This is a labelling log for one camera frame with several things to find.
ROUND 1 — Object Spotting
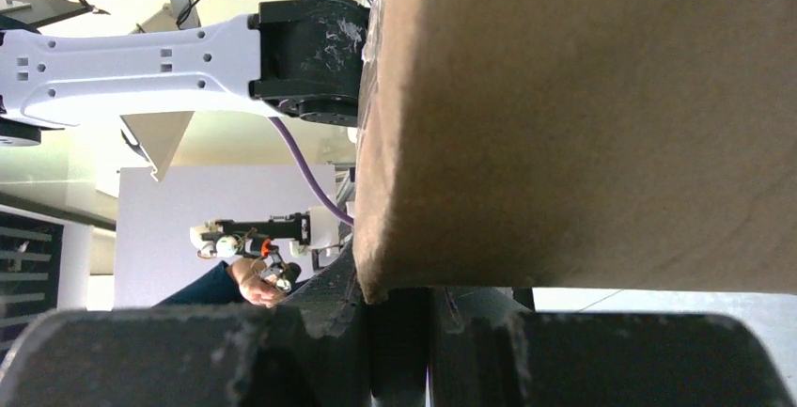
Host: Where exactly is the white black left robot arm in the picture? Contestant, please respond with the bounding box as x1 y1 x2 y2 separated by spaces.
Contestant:
1 0 369 147

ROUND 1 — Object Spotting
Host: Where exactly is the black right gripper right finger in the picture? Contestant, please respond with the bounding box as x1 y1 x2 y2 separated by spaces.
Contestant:
429 288 796 406

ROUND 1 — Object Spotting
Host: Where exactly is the red black utility knife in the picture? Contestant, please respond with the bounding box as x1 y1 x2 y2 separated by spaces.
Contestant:
367 289 430 406

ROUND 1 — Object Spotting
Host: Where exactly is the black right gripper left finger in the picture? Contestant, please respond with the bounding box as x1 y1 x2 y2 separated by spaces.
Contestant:
1 251 367 406

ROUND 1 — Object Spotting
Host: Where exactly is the distant handheld gripper device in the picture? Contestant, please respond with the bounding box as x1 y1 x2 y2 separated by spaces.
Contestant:
189 207 343 291

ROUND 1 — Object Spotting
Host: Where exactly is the brown cardboard express box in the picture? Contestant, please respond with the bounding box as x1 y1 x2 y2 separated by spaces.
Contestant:
353 0 796 303

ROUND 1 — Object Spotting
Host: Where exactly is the distant person's hand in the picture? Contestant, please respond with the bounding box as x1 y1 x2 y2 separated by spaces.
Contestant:
227 258 287 308

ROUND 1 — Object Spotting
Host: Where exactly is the distant person's dark sleeve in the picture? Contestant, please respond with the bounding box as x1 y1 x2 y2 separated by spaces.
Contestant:
155 262 243 306

